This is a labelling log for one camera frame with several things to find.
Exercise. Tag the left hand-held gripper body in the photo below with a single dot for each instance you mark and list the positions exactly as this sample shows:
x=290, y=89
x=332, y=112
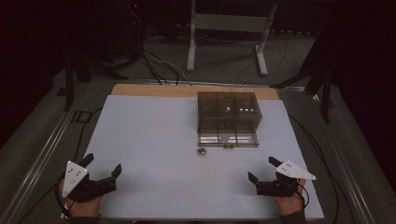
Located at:
x=88, y=187

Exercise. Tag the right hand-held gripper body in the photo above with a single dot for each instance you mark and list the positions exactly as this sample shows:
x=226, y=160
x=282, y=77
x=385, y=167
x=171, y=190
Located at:
x=281, y=185

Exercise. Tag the transparent grey drawer box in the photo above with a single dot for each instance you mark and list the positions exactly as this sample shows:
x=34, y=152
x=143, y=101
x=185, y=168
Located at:
x=229, y=118

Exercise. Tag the person's left hand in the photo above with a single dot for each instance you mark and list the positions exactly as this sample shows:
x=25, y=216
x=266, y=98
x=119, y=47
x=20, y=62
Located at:
x=84, y=206

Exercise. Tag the person's right hand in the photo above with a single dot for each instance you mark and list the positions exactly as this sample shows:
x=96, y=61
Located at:
x=291, y=202

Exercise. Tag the white table cover sheet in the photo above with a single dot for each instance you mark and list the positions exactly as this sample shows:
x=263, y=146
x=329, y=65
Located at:
x=155, y=149

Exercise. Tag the black tripod stand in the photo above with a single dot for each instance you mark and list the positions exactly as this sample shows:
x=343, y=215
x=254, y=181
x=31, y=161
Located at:
x=320, y=77
x=82, y=67

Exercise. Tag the white metal stand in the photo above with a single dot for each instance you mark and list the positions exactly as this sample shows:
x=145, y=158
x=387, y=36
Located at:
x=230, y=23

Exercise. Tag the black device with red light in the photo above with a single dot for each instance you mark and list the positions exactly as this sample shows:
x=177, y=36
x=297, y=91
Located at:
x=135, y=12

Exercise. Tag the aluminium floor rail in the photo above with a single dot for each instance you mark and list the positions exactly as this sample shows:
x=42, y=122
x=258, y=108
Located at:
x=40, y=158
x=345, y=161

